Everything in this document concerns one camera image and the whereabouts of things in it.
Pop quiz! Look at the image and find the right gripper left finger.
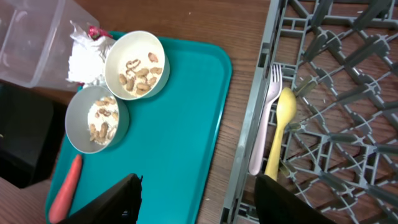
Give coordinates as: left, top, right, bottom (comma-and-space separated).
60, 174, 143, 224

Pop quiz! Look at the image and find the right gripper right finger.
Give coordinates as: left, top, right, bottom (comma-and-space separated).
254, 174, 334, 224

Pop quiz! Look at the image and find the orange carrot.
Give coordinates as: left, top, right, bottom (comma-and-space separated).
49, 154, 83, 223

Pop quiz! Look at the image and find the yellow plastic spoon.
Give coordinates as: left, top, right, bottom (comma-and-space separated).
264, 88, 297, 181

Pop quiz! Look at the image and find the white plastic fork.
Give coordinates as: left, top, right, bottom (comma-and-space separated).
248, 64, 282, 175

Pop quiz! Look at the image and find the grey dishwasher rack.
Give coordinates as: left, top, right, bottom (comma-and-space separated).
220, 1, 397, 223

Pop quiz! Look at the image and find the teal plastic tray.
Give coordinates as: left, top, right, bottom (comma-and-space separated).
45, 30, 233, 224

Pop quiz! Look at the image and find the grey bowl with peanuts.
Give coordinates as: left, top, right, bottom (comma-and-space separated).
65, 86, 130, 154

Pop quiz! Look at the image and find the black plastic tray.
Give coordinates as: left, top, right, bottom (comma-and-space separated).
1, 83, 67, 189

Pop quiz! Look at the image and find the cream bowl with peanuts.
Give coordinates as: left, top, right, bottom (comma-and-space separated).
104, 30, 170, 100

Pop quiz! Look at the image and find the crumpled white paper napkin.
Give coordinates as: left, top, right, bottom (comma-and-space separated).
66, 22, 116, 88

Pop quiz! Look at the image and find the red wrapper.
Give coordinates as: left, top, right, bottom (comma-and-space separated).
88, 26, 113, 40

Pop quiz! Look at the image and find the clear plastic bin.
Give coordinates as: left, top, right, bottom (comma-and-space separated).
1, 0, 100, 91

